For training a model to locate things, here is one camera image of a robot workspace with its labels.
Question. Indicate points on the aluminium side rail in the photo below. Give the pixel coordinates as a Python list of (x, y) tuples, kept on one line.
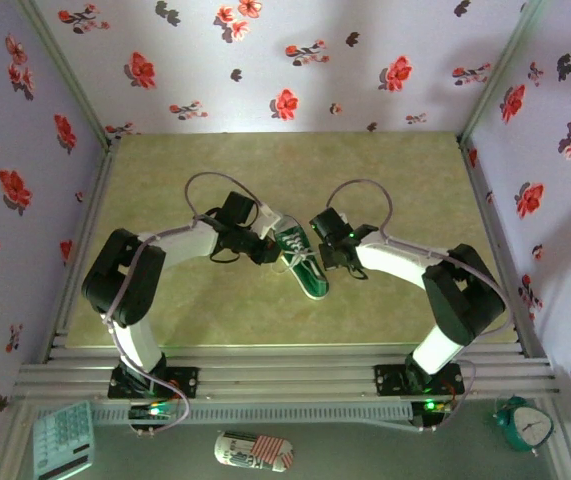
[(103, 170), (484, 200)]

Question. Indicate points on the small controller circuit board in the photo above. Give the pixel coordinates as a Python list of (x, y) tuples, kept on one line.
[(152, 413), (432, 407)]

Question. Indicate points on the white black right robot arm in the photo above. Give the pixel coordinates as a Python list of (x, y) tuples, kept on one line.
[(390, 260)]

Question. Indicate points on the teal alarm clock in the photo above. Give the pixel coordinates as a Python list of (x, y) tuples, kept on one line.
[(527, 427)]

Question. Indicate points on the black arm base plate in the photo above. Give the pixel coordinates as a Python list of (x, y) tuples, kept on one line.
[(390, 380), (187, 382)]

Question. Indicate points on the aluminium base frame rail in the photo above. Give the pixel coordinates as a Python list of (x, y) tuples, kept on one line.
[(290, 375)]

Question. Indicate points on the aluminium corner post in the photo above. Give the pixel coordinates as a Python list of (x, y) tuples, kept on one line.
[(70, 75), (497, 75)]

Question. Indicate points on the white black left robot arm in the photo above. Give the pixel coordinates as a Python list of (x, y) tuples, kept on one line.
[(185, 247)]

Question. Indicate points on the green canvas sneaker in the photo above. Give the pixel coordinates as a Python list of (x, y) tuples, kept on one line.
[(315, 280)]

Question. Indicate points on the pale teal calculator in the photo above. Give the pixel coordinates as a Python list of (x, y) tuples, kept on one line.
[(65, 440)]

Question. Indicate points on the white shoelace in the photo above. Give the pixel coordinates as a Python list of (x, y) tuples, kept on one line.
[(297, 257)]

